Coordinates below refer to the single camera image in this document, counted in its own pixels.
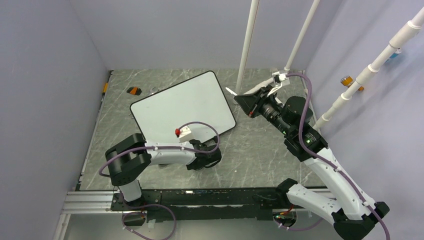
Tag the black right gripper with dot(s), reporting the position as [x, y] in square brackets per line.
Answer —
[252, 103]

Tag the white marker pen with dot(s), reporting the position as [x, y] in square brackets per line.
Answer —
[231, 91]

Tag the white framed whiteboard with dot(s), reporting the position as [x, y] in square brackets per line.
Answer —
[199, 101]

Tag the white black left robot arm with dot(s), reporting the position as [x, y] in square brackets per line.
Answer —
[126, 160]

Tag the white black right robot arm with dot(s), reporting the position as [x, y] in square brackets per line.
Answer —
[352, 213]

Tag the silver open-end wrench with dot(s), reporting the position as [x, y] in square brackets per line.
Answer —
[154, 90]

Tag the orange black small block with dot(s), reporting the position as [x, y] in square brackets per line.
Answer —
[134, 91]

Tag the orange black edge tool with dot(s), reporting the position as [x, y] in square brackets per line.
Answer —
[105, 88]

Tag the white diagonal PVC pipe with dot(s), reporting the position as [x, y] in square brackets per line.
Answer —
[411, 28]

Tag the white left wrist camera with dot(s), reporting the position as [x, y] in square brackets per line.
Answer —
[184, 134]

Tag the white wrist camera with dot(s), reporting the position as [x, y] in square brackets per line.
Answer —
[184, 134]
[279, 80]

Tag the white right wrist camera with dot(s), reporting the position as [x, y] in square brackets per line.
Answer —
[279, 80]

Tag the white PVC pipe frame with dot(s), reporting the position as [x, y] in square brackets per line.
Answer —
[273, 35]

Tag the orange yellow wall fitting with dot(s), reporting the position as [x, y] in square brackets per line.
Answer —
[347, 81]

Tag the blue wall fitting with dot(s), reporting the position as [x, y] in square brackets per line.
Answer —
[396, 53]

